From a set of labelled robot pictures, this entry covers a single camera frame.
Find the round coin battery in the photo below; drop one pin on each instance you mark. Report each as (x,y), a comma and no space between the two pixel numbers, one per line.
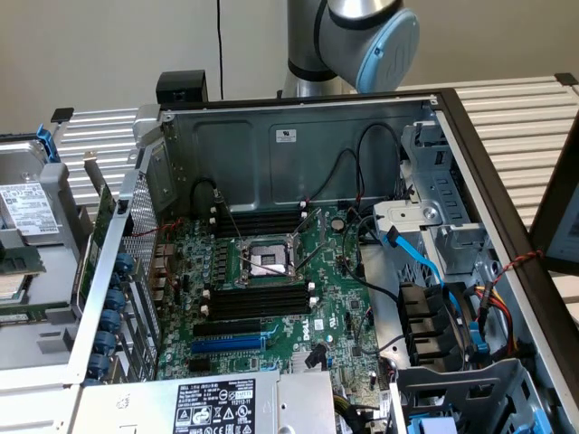
(337,222)

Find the black fan shroud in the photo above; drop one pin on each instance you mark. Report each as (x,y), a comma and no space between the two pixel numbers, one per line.
(425,316)

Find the black box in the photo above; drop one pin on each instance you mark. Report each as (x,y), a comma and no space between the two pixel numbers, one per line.
(181,86)

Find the thin metal locking lever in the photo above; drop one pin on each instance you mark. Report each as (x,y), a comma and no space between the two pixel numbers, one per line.
(235,227)
(264,266)

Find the long black expansion slot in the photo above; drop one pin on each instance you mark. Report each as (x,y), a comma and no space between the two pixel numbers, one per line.
(226,328)

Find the open PC case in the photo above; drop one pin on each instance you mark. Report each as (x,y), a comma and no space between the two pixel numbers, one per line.
(235,153)

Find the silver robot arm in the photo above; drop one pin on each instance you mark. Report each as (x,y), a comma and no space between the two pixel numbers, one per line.
(344,27)

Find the short black expansion slot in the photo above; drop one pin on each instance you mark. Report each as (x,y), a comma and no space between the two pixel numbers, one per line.
(199,366)

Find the green graphics card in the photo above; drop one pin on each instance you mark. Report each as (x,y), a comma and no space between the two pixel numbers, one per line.
(97,235)

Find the black RAM slot white latches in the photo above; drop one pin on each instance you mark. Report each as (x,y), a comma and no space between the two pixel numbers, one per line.
(258,212)
(258,297)
(258,312)
(258,225)

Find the green Dell motherboard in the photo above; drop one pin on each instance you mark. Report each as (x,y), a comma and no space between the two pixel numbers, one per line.
(335,294)

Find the silver chipset heatsink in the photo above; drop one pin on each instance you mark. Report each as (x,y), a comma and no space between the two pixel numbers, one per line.
(298,361)

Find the white case label sticker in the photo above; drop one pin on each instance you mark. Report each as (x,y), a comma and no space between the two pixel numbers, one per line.
(285,135)

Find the black framed monitor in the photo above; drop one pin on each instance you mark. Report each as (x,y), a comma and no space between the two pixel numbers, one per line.
(565,226)

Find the black table end cap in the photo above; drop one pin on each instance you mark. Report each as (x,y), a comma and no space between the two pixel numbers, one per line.
(62,115)
(566,78)

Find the metal socket cover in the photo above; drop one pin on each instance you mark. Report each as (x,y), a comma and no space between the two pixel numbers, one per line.
(318,214)

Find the silver hard disk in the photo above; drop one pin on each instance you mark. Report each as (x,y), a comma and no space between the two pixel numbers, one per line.
(27,208)

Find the CPU socket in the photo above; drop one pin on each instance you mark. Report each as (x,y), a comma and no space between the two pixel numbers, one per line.
(264,262)

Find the blue disk caddy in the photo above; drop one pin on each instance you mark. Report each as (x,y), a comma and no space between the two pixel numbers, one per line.
(47,144)

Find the silver power supply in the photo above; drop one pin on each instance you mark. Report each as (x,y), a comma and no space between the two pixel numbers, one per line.
(145,407)

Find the grey parts rack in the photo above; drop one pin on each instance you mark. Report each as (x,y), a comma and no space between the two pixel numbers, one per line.
(59,271)

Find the silver CPU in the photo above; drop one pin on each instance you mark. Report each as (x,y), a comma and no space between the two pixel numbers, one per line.
(13,287)

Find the blue expansion slot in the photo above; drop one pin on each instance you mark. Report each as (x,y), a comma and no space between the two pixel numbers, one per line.
(226,347)

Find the grey drive cage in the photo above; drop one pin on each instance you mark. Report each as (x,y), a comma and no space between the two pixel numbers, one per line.
(511,375)

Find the silver disk bay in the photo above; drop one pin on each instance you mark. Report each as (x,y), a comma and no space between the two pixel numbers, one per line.
(407,217)

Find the blue card retention clip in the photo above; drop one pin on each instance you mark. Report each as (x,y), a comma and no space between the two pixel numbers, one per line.
(99,365)
(110,322)
(116,299)
(124,264)
(105,343)

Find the blue plastic clip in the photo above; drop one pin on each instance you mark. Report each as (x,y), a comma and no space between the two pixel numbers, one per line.
(479,339)

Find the black angled plug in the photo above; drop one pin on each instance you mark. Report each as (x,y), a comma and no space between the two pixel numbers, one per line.
(316,355)

